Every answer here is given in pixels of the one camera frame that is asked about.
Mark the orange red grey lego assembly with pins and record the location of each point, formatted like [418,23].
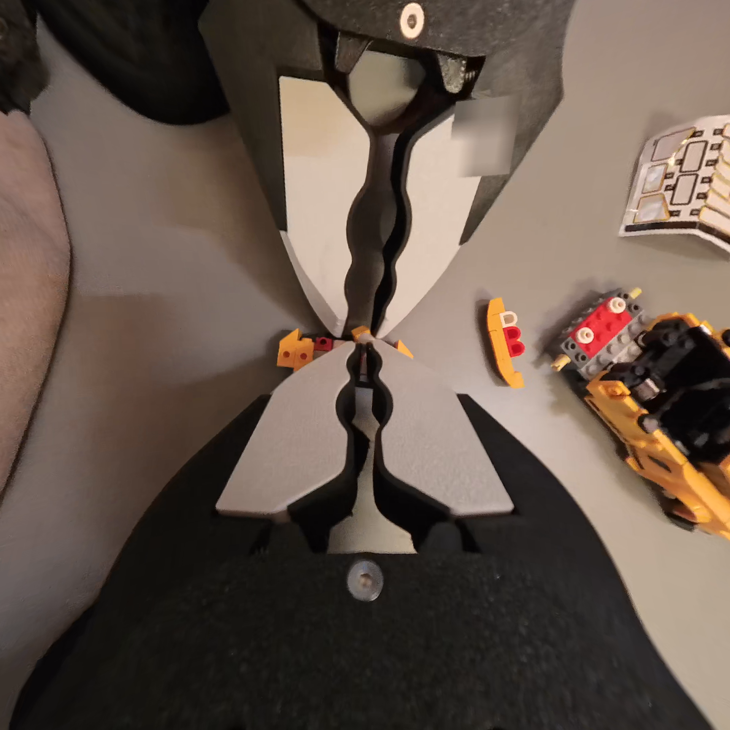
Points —
[299,349]

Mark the sticker sheet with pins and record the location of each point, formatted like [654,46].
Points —
[684,177]

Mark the beige garment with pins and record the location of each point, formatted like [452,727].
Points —
[29,285]

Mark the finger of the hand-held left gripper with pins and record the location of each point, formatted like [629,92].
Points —
[439,194]
[314,183]

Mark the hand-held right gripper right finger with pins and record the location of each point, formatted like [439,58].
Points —
[439,451]

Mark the orange arch lego piece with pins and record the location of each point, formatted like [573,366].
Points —
[502,342]

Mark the yellow lego car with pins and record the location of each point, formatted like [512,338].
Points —
[673,411]

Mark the person's left forearm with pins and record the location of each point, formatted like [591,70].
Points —
[126,57]

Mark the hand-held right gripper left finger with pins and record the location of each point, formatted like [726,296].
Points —
[291,451]

